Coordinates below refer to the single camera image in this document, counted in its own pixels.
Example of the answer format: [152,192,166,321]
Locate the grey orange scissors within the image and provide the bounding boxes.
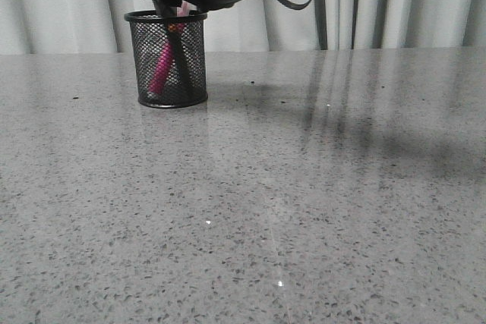
[167,23,194,99]

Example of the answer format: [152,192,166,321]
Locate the pink highlighter pen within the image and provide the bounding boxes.
[148,24,185,99]

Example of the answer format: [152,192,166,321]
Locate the black mesh pen cup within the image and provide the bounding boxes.
[125,10,208,109]

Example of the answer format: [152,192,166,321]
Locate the grey curtain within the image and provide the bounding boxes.
[1,0,485,55]

